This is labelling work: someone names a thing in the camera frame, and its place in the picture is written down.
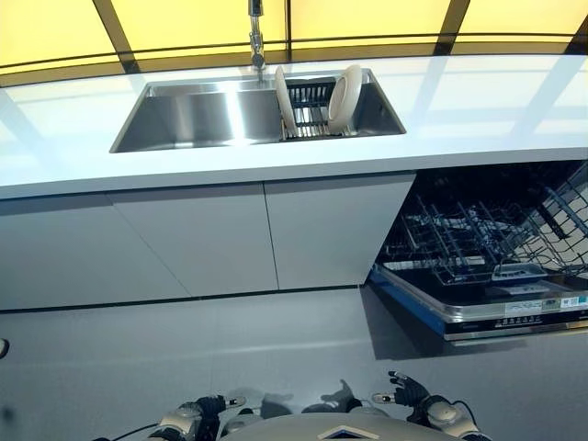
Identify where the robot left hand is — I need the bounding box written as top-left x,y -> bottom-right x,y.
196,394 -> 249,422

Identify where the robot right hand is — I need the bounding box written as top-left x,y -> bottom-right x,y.
370,370 -> 435,413

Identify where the cream ceramic plate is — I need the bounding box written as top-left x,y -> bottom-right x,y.
327,63 -> 365,136
274,65 -> 298,132

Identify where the robot grey torso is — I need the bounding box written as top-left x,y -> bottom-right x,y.
220,408 -> 408,441

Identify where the white cabinet door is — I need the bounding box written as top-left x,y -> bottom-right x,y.
0,192 -> 192,313
264,170 -> 418,291
106,182 -> 279,299

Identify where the stainless steel sink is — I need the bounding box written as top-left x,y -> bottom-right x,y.
108,68 -> 408,154

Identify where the black sink dish rack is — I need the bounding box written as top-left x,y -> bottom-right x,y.
277,75 -> 364,141

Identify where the chrome kitchen faucet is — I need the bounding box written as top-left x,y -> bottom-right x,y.
247,0 -> 268,86

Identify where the dishwasher lower wire rack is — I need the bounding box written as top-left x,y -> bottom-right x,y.
385,192 -> 552,288

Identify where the dishwasher wire rack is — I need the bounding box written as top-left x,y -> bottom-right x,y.
523,160 -> 588,279
385,192 -> 552,288

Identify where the dishwasher upper wire rack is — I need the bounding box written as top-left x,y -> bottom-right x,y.
523,160 -> 588,279

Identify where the dark window frame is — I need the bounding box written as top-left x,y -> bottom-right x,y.
0,0 -> 588,88

